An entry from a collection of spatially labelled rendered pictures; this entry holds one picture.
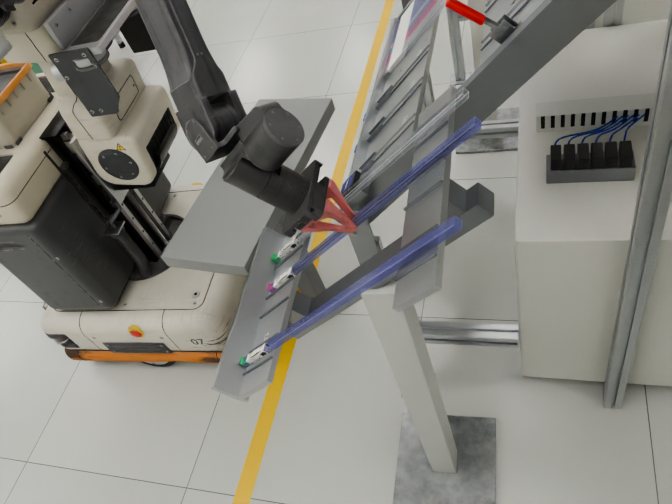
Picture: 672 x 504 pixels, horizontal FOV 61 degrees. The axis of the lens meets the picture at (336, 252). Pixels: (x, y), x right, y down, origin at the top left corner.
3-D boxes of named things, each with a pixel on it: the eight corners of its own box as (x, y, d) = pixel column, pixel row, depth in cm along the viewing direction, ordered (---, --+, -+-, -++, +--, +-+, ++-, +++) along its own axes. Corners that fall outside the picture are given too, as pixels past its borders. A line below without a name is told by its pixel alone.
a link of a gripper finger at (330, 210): (371, 193, 85) (319, 164, 81) (367, 232, 81) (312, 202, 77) (345, 215, 89) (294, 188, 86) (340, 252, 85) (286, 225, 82)
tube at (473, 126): (273, 293, 102) (268, 291, 102) (274, 286, 103) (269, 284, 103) (481, 129, 66) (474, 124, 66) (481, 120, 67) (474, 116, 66)
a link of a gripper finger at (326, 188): (371, 199, 84) (318, 169, 80) (367, 238, 80) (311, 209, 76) (344, 220, 89) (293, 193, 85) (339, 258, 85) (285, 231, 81)
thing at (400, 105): (363, 207, 114) (350, 200, 114) (408, 26, 153) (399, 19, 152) (420, 153, 100) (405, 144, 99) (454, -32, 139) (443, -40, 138)
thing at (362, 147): (371, 217, 116) (341, 200, 114) (413, 35, 155) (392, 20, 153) (374, 213, 115) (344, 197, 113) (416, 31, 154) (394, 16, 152)
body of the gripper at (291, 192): (326, 163, 82) (282, 138, 79) (317, 219, 76) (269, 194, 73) (303, 186, 87) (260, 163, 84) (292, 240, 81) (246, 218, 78)
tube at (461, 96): (277, 263, 109) (272, 260, 108) (279, 257, 110) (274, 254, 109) (468, 98, 73) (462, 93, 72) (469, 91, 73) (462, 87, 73)
